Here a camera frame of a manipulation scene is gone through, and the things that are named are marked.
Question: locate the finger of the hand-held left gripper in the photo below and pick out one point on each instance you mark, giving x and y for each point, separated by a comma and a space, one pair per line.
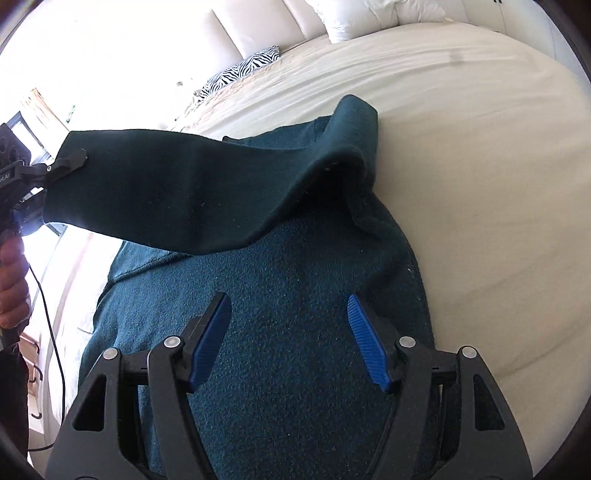
67, 164

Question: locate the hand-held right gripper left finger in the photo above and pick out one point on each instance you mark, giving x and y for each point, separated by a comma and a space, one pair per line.
210, 339

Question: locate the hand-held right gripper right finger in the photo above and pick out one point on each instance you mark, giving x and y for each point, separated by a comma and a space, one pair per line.
367, 339

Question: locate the dark teal towel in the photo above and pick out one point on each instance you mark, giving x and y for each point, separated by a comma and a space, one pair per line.
277, 277

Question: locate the person's left hand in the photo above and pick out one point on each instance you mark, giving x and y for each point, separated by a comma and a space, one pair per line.
13, 286

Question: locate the white padded headboard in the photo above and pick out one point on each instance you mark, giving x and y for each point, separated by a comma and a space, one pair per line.
194, 41

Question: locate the wooden drawer unit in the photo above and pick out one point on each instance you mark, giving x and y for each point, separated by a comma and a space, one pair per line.
33, 369

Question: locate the bed with cream sheet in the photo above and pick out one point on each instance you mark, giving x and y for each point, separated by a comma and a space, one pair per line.
485, 184

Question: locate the zebra print pillow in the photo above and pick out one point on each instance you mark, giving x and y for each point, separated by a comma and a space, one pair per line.
240, 71

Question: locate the white pillow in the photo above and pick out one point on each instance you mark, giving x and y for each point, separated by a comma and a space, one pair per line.
355, 18
422, 10

